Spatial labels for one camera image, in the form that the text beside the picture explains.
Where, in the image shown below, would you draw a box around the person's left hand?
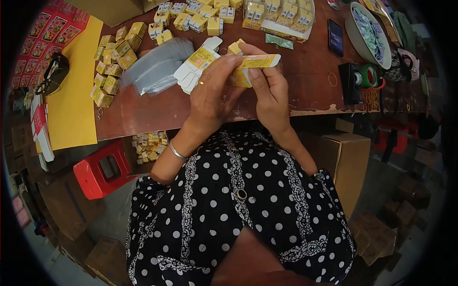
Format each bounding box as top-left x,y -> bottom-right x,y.
186,54 -> 247,132

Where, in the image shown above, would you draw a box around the person's right hand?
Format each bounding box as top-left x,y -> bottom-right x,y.
238,42 -> 293,136

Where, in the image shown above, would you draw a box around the person's right index finger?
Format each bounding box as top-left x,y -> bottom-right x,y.
238,42 -> 283,59

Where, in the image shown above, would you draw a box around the person's right thumb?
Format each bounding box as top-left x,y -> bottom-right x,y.
247,67 -> 269,108

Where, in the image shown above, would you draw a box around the person's left fingers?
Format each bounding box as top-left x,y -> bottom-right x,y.
195,54 -> 246,94

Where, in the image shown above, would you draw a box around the half-folded yellow small box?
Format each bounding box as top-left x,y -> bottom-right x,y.
227,39 -> 282,89

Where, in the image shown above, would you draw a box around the stack of white-yellow cartons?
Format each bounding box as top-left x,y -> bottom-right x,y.
173,36 -> 224,95

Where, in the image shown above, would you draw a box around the green foil packet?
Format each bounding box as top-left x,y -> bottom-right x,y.
265,33 -> 294,50

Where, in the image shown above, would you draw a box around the display tray of yellow boxes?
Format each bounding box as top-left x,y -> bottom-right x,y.
242,0 -> 316,44

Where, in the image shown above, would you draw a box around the group of white-topped yellow boxes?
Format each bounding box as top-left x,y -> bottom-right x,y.
148,0 -> 245,45

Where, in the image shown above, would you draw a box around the pile of clear plastic sleeves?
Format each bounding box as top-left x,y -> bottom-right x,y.
120,37 -> 195,96

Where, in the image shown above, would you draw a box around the black smartphone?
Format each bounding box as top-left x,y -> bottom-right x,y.
327,19 -> 344,58

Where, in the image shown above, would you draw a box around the black tape dispenser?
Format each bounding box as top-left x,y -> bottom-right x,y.
338,62 -> 364,105

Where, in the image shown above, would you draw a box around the white oval bowl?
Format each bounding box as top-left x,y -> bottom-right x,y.
344,2 -> 393,70

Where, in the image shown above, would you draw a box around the pile of yellow small boxes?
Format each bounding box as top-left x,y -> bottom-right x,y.
90,22 -> 148,108

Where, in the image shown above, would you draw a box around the green tape roll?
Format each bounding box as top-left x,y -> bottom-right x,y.
359,64 -> 386,90

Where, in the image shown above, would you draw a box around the pile of blue packets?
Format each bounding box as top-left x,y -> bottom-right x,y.
352,7 -> 385,65

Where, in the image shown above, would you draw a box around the pile of rubber bands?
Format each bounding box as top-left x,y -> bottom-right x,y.
361,89 -> 380,112

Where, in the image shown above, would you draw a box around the tall cardboard box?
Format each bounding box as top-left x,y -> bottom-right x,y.
306,118 -> 371,219

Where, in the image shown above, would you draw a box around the flat cardboard box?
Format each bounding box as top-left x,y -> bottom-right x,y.
66,0 -> 161,28

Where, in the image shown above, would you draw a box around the open brown carton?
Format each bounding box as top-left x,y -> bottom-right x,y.
122,129 -> 179,177

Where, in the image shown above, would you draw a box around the person's body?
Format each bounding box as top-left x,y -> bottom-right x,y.
125,129 -> 357,286

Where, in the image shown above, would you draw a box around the patterned cloth pouch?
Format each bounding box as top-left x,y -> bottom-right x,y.
385,48 -> 420,83

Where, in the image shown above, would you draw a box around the large yellow paper sheet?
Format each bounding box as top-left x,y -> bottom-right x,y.
36,15 -> 104,154

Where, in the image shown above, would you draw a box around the red plastic stool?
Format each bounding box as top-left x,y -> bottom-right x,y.
374,122 -> 419,154
73,139 -> 136,201

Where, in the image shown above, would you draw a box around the red printed sticker sheet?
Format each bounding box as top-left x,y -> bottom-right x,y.
10,0 -> 90,90

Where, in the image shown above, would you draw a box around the stack of white-red flat cartons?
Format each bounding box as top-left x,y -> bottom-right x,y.
30,95 -> 55,172

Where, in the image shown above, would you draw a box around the brown cardboard box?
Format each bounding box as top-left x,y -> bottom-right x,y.
349,211 -> 398,267
84,236 -> 131,286
37,172 -> 106,241

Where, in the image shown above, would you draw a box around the black drawstring bag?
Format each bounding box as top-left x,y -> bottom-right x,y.
36,52 -> 70,96

